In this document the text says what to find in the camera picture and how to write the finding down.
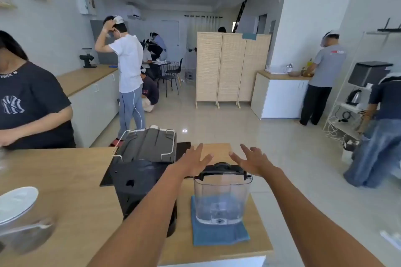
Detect person's left forearm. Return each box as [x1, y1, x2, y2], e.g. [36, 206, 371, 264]
[87, 166, 192, 267]

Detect black stair railing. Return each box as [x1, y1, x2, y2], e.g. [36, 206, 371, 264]
[231, 0, 248, 33]

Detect black coffee grinder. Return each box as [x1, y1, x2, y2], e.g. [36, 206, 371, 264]
[79, 48, 98, 68]

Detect white curtain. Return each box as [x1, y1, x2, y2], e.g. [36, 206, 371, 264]
[187, 15, 223, 71]

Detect white plate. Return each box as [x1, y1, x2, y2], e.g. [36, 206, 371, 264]
[0, 186, 39, 226]

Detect beige folding screen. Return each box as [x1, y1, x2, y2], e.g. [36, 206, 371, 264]
[195, 32, 272, 110]

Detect person's left hand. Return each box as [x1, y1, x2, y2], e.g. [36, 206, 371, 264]
[168, 143, 214, 181]

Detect small white cabinet wooden top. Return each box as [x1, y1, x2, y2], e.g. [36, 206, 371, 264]
[250, 70, 314, 120]

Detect black electric kettle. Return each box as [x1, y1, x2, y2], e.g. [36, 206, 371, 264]
[346, 89, 363, 107]

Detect white air conditioner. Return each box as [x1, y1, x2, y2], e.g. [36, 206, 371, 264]
[126, 5, 143, 21]

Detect black chair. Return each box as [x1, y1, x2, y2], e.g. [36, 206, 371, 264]
[157, 61, 180, 98]
[166, 58, 184, 84]

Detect person's right forearm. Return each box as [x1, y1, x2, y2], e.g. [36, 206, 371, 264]
[255, 167, 385, 267]

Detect white cables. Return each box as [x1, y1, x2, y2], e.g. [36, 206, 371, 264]
[325, 123, 346, 145]

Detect black coffee machine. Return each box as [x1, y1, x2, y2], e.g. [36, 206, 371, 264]
[111, 125, 178, 238]

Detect white metal shelf rack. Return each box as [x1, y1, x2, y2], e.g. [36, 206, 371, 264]
[323, 30, 401, 143]

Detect black router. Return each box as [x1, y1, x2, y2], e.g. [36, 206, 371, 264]
[377, 18, 401, 33]

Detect clear water tank black lid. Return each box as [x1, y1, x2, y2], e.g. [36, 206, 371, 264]
[193, 162, 253, 225]

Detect long white counter wooden top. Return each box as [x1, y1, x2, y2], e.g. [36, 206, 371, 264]
[56, 64, 122, 148]

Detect person's right hand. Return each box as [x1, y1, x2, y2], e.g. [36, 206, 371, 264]
[229, 144, 279, 179]

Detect blue cloth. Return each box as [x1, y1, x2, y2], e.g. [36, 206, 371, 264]
[191, 196, 251, 247]

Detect flat black tray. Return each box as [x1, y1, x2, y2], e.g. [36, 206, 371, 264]
[100, 142, 196, 187]

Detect black box appliance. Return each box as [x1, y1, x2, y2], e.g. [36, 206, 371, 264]
[347, 61, 394, 88]

